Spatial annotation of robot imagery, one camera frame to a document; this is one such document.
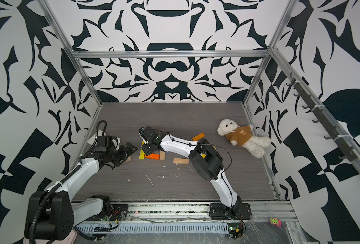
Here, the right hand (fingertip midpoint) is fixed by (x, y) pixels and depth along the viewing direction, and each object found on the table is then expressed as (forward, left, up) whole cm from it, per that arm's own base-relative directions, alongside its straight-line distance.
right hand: (145, 146), depth 91 cm
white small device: (+7, +36, -3) cm, 37 cm away
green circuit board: (-40, -46, -7) cm, 61 cm away
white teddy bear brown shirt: (+5, -59, +1) cm, 59 cm away
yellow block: (-4, +2, -4) cm, 6 cm away
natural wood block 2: (-9, +8, +1) cm, 12 cm away
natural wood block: (-4, -10, -4) cm, 12 cm away
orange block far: (+10, -34, -6) cm, 36 cm away
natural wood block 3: (-7, -21, -5) cm, 23 cm away
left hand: (-4, +7, +2) cm, 8 cm away
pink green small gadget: (-38, -64, -4) cm, 74 cm away
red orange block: (-5, -5, -4) cm, 8 cm away
